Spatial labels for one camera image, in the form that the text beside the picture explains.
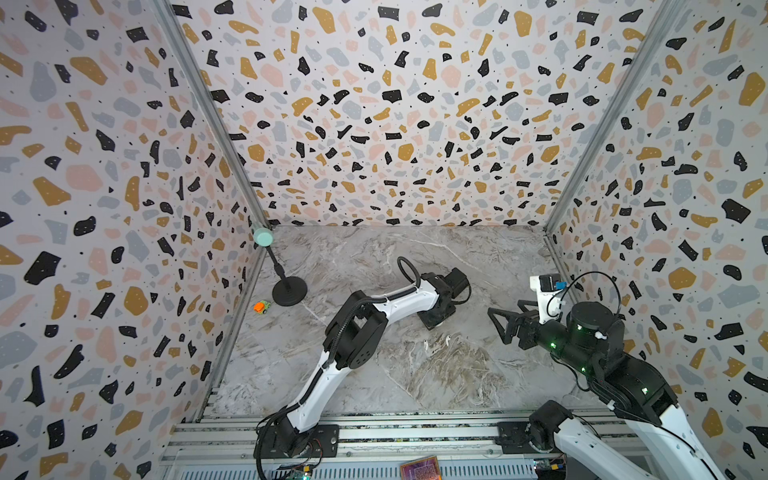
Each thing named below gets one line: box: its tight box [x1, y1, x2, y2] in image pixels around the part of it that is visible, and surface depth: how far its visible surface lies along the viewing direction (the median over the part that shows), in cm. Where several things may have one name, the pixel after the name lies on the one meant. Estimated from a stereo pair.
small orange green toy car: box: [253, 300, 271, 314], surface depth 97 cm
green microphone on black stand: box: [253, 228, 308, 306], surface depth 102 cm
